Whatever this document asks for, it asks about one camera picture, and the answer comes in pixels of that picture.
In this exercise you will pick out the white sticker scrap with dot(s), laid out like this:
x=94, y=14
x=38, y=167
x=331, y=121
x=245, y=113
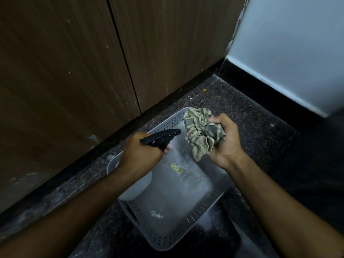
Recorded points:
x=157, y=214

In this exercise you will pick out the narrow brown wooden cabinet door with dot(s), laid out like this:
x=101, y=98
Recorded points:
x=172, y=42

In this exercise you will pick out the yellow sticker scrap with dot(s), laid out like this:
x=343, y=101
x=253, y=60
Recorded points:
x=176, y=168

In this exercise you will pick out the person's right thumb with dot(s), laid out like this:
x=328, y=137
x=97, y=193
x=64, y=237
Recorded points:
x=219, y=118

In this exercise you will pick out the person's right hand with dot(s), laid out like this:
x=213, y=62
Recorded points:
x=228, y=143

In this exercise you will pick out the person's left fingers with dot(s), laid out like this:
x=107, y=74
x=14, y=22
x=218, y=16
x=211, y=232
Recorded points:
x=168, y=148

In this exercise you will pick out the grey perforated plastic basket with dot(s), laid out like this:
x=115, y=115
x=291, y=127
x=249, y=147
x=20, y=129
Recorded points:
x=177, y=196

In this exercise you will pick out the person's left forearm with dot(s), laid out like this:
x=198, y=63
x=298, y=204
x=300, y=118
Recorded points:
x=67, y=212

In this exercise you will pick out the beige patterned cloth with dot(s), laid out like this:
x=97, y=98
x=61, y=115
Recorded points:
x=200, y=131

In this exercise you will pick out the person's left hand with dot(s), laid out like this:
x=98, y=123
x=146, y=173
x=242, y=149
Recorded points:
x=139, y=154

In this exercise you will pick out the wide brown wooden cabinet door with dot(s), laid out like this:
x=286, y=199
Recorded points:
x=59, y=85

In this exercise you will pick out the person's right forearm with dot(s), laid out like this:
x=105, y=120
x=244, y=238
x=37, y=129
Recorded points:
x=282, y=209

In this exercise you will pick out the white spray bottle black trigger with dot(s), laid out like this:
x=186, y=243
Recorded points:
x=134, y=186

